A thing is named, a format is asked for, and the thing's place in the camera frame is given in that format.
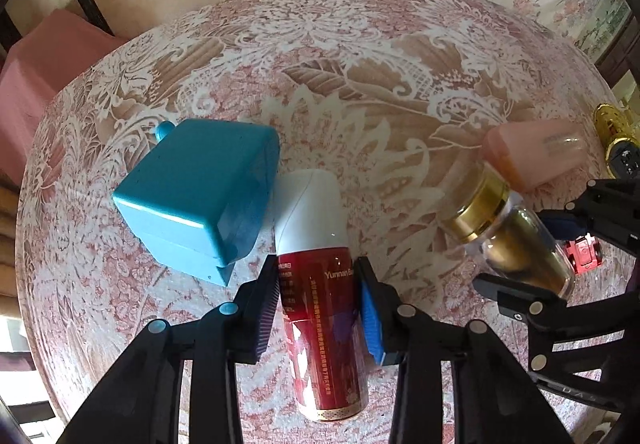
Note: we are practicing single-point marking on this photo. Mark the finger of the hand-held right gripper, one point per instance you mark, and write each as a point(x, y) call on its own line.
point(562, 224)
point(515, 296)

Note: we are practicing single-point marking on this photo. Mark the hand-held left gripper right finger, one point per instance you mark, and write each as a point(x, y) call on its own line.
point(372, 324)

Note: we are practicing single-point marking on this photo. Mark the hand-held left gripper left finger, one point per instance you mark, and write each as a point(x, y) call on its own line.
point(265, 319)

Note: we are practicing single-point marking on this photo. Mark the clear jar with gold lid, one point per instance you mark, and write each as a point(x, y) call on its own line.
point(505, 229)

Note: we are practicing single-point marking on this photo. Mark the red spray can white cap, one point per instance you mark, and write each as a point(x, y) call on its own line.
point(317, 284)

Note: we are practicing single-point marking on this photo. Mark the blue plastic container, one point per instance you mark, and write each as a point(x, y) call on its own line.
point(190, 194)

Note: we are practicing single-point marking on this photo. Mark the red toy car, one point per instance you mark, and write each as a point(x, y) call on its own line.
point(582, 255)

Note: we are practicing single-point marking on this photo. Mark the pink translucent plastic cup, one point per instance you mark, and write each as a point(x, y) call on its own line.
point(540, 153)

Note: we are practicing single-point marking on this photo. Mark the gold cylindrical object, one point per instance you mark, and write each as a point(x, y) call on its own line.
point(615, 133)

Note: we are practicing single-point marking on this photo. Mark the pink lace floral tablecloth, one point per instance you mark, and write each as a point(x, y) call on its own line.
point(360, 73)

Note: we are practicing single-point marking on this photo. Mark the pink cushioned chair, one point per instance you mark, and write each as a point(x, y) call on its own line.
point(45, 68)

